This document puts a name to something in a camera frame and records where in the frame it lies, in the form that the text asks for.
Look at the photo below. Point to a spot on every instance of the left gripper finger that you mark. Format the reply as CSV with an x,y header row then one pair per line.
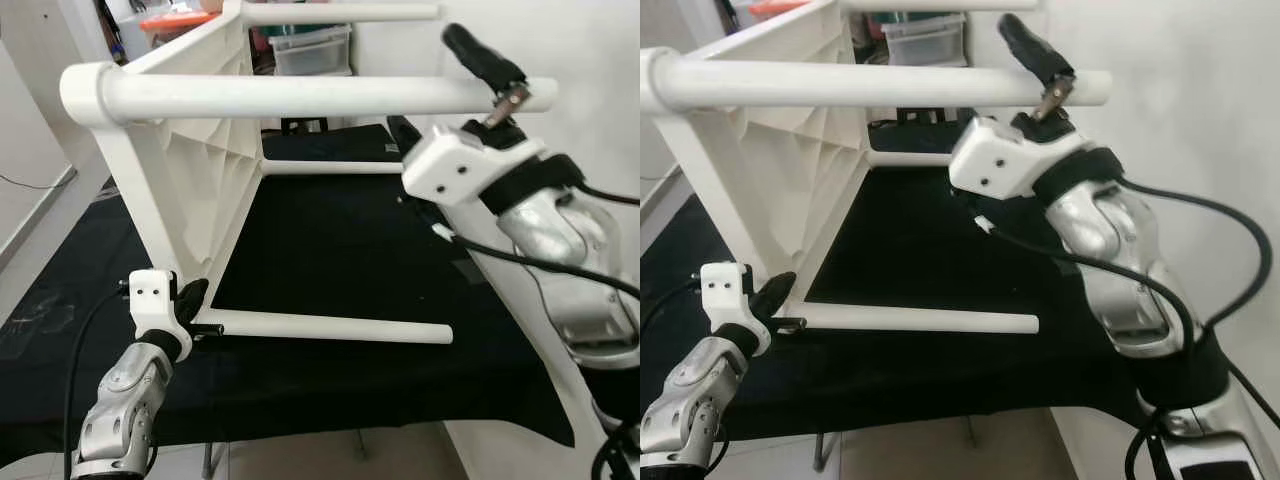
x,y
775,292
194,296

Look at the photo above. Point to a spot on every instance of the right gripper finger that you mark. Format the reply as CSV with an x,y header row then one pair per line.
x,y
480,58
1030,48
404,133

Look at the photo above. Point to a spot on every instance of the black stool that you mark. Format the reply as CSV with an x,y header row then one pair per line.
x,y
305,124
915,117

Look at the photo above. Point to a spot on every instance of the clear storage box green lid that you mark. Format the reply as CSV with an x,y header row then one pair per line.
x,y
310,50
925,42

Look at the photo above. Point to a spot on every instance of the white plastic table top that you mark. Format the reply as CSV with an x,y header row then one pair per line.
x,y
190,180
770,170

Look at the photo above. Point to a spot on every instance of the black tablecloth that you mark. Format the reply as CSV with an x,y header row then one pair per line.
x,y
930,250
350,250

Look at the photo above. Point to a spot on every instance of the clear plastic bag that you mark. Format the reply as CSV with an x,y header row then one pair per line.
x,y
40,315

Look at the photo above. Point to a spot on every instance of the red printed box orange lid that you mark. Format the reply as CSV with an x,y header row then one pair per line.
x,y
175,20
775,8

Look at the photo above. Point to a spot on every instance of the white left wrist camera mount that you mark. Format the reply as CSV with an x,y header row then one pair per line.
x,y
722,285
152,295

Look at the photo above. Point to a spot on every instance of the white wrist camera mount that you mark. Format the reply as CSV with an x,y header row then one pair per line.
x,y
152,295
1000,160
450,165
722,285

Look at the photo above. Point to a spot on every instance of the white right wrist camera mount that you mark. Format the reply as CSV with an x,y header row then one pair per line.
x,y
450,165
1000,160

